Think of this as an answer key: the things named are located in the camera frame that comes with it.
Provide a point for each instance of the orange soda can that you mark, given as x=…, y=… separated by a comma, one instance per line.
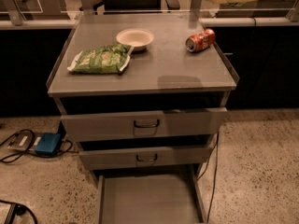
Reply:
x=200, y=41

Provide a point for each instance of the grey top drawer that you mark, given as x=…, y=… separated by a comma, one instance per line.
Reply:
x=143, y=124

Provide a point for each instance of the grey drawer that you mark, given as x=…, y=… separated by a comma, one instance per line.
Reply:
x=144, y=157
x=149, y=199
x=143, y=124

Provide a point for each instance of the grey drawer cabinet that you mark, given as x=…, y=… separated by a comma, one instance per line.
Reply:
x=165, y=76

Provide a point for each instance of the grey middle drawer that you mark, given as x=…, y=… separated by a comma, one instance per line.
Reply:
x=144, y=157

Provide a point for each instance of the grey bottom drawer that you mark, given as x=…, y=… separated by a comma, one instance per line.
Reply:
x=149, y=199

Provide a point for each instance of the green chip bag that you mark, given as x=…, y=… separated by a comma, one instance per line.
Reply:
x=105, y=60

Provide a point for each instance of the blue electronic box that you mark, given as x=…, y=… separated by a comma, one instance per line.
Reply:
x=48, y=144

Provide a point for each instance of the grey flat device on floor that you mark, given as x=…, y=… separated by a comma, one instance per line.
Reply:
x=24, y=141

